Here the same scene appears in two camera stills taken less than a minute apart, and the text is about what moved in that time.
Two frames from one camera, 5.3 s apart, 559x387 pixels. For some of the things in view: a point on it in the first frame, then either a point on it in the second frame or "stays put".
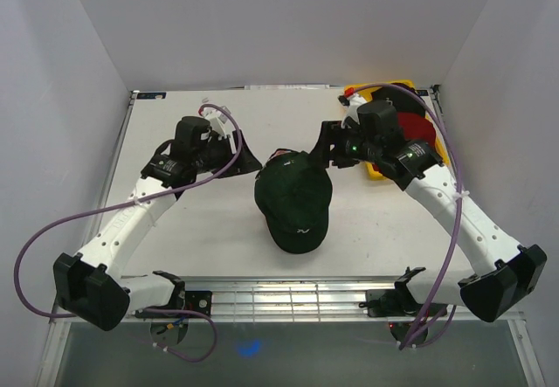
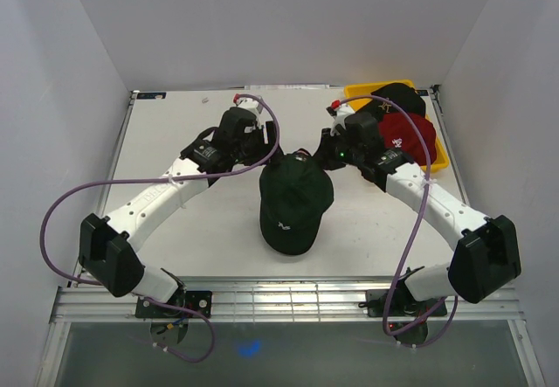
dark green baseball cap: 294,193 stays put
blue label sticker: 150,95 stays put
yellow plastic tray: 365,91 stays put
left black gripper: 244,163 to 258,134
